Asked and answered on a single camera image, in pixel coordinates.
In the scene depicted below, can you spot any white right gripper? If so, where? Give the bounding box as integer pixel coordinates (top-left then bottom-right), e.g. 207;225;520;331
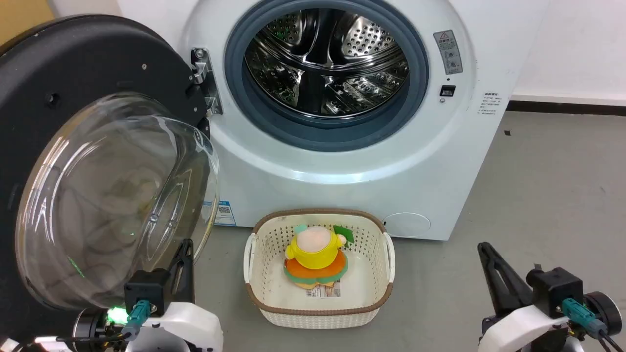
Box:
478;242;571;352

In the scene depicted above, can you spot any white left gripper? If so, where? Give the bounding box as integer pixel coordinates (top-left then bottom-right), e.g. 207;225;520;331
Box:
126;238;224;352

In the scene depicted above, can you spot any black washer door with glass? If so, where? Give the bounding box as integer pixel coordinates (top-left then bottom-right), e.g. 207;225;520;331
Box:
0;14;220;349

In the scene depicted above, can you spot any white front-load washing machine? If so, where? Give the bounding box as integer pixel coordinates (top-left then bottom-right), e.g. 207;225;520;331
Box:
116;0;552;241

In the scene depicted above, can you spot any metal door hinge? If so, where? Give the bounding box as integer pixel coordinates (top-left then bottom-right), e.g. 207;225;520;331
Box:
191;47;224;116

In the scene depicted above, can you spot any blue white energy sticker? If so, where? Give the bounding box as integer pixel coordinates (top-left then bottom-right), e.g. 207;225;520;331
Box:
202;200;237;227

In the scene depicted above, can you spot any white round filter cover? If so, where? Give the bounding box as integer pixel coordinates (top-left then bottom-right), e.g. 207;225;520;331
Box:
382;212;432;239

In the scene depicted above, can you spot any white woven laundry basket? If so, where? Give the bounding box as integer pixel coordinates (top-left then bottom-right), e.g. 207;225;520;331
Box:
244;209;396;329

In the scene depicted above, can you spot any yellow orange plush doll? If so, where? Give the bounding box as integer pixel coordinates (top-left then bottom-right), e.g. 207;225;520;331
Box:
283;224;355;290

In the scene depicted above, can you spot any black baseboard strip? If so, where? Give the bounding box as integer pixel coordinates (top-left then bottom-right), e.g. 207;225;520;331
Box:
506;100;626;117

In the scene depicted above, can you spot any grey warning label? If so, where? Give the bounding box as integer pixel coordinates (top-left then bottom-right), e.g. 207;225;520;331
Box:
433;30;464;76

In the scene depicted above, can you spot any brown wooden panel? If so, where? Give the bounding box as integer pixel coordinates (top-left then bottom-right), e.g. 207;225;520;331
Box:
0;0;55;47

